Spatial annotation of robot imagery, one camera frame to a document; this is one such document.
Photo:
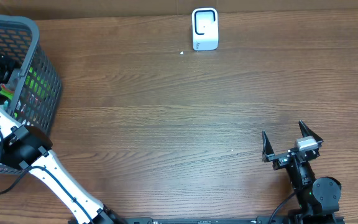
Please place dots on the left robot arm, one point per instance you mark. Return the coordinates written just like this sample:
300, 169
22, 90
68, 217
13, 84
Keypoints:
27, 149

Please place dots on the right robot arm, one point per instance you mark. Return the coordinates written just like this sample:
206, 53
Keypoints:
313, 201

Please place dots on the green snack packet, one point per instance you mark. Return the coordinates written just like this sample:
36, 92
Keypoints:
36, 97

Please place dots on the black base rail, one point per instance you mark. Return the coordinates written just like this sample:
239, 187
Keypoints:
204, 221

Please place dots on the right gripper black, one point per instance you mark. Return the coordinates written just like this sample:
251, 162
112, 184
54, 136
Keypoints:
279, 158

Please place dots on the grey plastic mesh basket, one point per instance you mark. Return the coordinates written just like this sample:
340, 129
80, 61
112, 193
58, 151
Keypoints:
19, 39

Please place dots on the white barcode scanner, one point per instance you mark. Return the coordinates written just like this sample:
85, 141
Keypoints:
205, 29

